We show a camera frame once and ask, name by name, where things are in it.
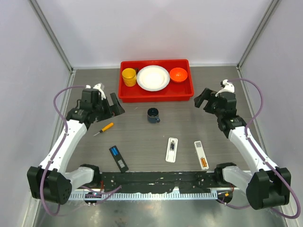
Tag white slotted cable duct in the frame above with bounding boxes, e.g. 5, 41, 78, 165
69, 190, 218, 201

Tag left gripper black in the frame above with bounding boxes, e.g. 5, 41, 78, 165
93, 93, 124, 122

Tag white remote control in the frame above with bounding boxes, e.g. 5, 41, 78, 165
165, 137, 178, 163

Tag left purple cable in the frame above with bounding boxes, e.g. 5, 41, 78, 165
39, 85, 123, 217

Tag red plastic tray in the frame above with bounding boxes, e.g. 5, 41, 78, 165
118, 59, 194, 103

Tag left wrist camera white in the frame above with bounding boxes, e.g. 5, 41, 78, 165
93, 83, 106, 100

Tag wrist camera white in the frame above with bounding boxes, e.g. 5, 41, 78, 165
93, 83, 106, 100
215, 79, 234, 97

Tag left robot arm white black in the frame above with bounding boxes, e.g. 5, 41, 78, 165
27, 84, 125, 205

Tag black remote blue batteries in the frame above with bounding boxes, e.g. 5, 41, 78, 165
109, 146, 129, 173

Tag yellow plastic cup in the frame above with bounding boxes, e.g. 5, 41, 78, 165
122, 68, 137, 87

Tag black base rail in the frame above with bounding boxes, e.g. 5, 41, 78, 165
73, 170, 243, 193

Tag orange AAA battery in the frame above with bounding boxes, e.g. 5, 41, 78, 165
201, 158, 208, 168

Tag blue AAA battery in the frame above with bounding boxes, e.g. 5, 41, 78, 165
111, 147, 119, 156

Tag white paper plate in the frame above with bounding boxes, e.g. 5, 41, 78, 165
137, 65, 170, 92

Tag dark blue ceramic mug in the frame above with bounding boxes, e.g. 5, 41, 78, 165
147, 108, 160, 123

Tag orange handled screwdriver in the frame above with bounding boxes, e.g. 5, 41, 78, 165
94, 122, 114, 136

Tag orange plastic bowl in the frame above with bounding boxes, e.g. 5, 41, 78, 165
169, 67, 188, 83

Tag white remote orange batteries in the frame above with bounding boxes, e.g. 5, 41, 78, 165
194, 141, 209, 170

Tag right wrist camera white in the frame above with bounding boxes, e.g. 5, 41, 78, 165
215, 79, 234, 97

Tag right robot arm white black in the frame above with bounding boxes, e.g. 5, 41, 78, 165
194, 88, 291, 210

